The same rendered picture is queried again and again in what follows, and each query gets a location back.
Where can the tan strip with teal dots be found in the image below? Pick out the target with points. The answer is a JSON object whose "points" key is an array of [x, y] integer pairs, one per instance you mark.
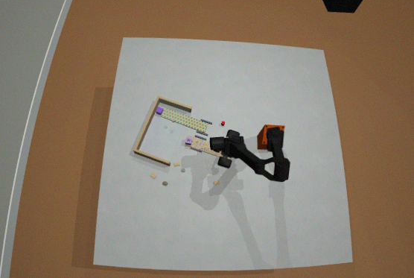
{"points": [[196, 124]]}

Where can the tan strip with blue dots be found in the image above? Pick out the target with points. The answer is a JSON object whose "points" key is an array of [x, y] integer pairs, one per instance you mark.
{"points": [[203, 146]]}

